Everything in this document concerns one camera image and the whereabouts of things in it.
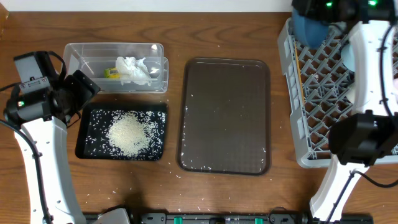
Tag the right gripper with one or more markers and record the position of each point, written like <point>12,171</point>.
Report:
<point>311,12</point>

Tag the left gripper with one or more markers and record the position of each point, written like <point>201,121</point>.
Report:
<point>84,89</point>

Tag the dark blue plate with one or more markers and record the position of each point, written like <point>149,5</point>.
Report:
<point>308,32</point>

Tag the yellow snack wrapper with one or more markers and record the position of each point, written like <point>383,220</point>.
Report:
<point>112,73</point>

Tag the wooden chopstick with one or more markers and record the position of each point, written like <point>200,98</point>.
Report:
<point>299,72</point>

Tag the light blue bowl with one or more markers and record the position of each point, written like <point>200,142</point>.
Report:
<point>347,55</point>

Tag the white tissue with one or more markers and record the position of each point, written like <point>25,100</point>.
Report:
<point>132,70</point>

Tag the pile of white rice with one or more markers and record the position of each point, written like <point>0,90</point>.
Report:
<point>130,133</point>

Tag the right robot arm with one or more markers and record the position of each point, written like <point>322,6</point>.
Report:
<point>370,133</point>

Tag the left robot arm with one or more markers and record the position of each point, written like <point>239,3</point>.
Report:
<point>43,145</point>

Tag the clear plastic waste bin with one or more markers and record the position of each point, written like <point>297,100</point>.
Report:
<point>94,58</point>

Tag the grey dishwasher rack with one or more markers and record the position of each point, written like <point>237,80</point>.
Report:
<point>332,92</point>

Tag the black plastic tray bin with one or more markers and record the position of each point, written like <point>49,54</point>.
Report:
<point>81,143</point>

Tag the dark brown serving tray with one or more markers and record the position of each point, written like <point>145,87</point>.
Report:
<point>226,117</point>

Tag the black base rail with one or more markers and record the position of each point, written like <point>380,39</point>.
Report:
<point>277,218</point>

